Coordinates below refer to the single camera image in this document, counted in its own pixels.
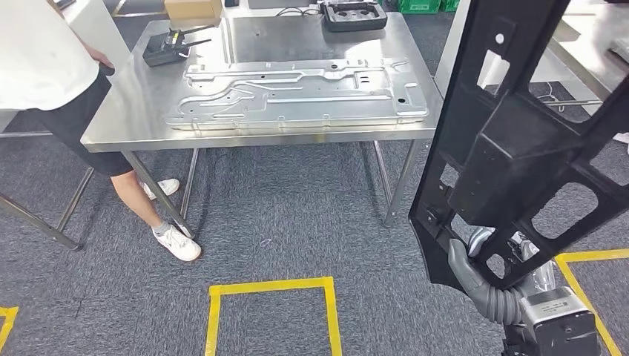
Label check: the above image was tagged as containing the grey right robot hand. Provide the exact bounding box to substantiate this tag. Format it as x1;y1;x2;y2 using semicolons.
448;226;556;296

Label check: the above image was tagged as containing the long black plastic part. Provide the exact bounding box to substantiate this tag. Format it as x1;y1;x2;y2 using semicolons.
409;0;629;296

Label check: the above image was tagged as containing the stainless steel workbench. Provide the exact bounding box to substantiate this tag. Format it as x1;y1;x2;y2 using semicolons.
81;12;446;240

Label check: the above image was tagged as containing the stamped sheet metal panel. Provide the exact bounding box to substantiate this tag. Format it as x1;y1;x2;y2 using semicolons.
165;57;429;133

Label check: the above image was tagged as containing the white side table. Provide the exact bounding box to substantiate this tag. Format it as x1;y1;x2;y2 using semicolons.
435;0;629;107

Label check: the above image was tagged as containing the black foam lined case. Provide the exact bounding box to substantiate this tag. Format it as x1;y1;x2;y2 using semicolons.
320;0;388;33

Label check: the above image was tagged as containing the white desk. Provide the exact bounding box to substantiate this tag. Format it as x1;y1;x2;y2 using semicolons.
221;0;328;19

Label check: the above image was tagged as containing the black remote controller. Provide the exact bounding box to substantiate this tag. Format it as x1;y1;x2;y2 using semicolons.
142;25;216;67

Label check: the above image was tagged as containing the brown cardboard box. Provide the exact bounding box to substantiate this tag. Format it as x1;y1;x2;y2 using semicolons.
163;0;223;21

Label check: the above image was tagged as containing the person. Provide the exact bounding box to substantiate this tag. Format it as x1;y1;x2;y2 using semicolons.
0;0;202;263

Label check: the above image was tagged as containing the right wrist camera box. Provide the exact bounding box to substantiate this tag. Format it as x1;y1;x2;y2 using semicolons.
518;286;602;356

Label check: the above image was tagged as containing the steel table frame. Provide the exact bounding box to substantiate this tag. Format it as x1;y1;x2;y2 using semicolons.
0;130;95;252

